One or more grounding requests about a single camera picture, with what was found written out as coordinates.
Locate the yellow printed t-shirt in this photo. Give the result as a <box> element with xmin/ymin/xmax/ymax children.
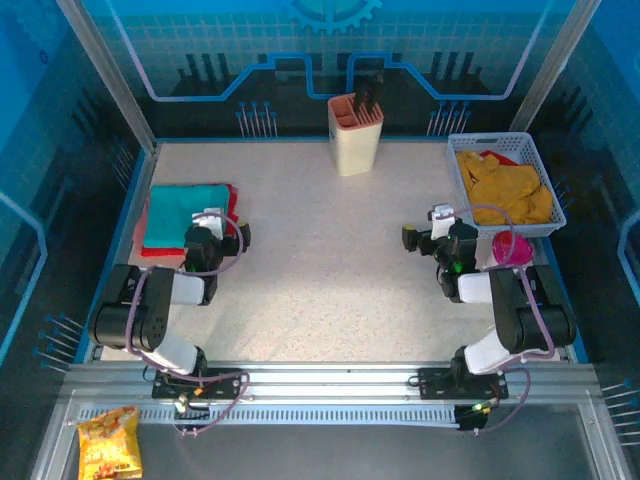
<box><xmin>455</xmin><ymin>149</ymin><xmax>555</xmax><ymax>226</ymax></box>

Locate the red folded t-shirt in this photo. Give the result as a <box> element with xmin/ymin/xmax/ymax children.
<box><xmin>133</xmin><ymin>183</ymin><xmax>241</xmax><ymax>259</ymax></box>

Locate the teal folded t-shirt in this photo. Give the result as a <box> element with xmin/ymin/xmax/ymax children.
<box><xmin>143</xmin><ymin>184</ymin><xmax>232</xmax><ymax>250</ymax></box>

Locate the crumpled red t-shirt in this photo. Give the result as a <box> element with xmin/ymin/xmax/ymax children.
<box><xmin>480</xmin><ymin>148</ymin><xmax>520</xmax><ymax>167</ymax></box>

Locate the beige knife block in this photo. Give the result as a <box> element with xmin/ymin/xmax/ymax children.
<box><xmin>327</xmin><ymin>94</ymin><xmax>385</xmax><ymax>177</ymax></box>

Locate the white plastic mesh basket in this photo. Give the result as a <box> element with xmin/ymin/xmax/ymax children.
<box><xmin>446</xmin><ymin>131</ymin><xmax>568</xmax><ymax>239</ymax></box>

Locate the black controller box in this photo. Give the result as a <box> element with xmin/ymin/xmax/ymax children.
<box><xmin>172</xmin><ymin>394</ymin><xmax>211</xmax><ymax>436</ymax></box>
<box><xmin>457</xmin><ymin>402</ymin><xmax>490</xmax><ymax>434</ymax></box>

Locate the yellow snack bag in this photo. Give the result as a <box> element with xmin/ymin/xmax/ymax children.
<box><xmin>76</xmin><ymin>405</ymin><xmax>144</xmax><ymax>480</ymax></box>

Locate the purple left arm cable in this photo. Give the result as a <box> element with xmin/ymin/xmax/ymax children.
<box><xmin>122</xmin><ymin>210</ymin><xmax>251</xmax><ymax>439</ymax></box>

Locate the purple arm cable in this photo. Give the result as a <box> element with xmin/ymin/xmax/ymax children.
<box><xmin>433</xmin><ymin>203</ymin><xmax>557</xmax><ymax>436</ymax></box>
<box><xmin>122</xmin><ymin>210</ymin><xmax>251</xmax><ymax>439</ymax></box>

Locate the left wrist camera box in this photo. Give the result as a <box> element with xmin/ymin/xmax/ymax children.
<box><xmin>191</xmin><ymin>207</ymin><xmax>226</xmax><ymax>239</ymax></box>

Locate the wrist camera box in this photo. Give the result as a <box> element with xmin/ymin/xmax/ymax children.
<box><xmin>191</xmin><ymin>207</ymin><xmax>226</xmax><ymax>239</ymax></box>
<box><xmin>428</xmin><ymin>203</ymin><xmax>457</xmax><ymax>241</ymax></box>

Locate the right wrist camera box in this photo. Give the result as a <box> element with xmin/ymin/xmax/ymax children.
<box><xmin>428</xmin><ymin>203</ymin><xmax>457</xmax><ymax>241</ymax></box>

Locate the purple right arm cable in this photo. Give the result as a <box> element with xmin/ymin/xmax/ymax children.
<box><xmin>433</xmin><ymin>203</ymin><xmax>557</xmax><ymax>436</ymax></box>

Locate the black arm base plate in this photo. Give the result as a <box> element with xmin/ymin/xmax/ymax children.
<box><xmin>151</xmin><ymin>367</ymin><xmax>246</xmax><ymax>401</ymax></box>
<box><xmin>417</xmin><ymin>366</ymin><xmax>510</xmax><ymax>401</ymax></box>

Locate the aluminium mounting rail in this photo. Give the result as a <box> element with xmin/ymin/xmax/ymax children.
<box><xmin>64</xmin><ymin>362</ymin><xmax>599</xmax><ymax>401</ymax></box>

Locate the slotted metal cable duct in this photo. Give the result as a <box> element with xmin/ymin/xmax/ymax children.
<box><xmin>77</xmin><ymin>404</ymin><xmax>461</xmax><ymax>426</ymax></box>

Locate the aluminium frame post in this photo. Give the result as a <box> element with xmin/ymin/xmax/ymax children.
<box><xmin>508</xmin><ymin>0</ymin><xmax>594</xmax><ymax>135</ymax></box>
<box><xmin>55</xmin><ymin>0</ymin><xmax>162</xmax><ymax>154</ymax></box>

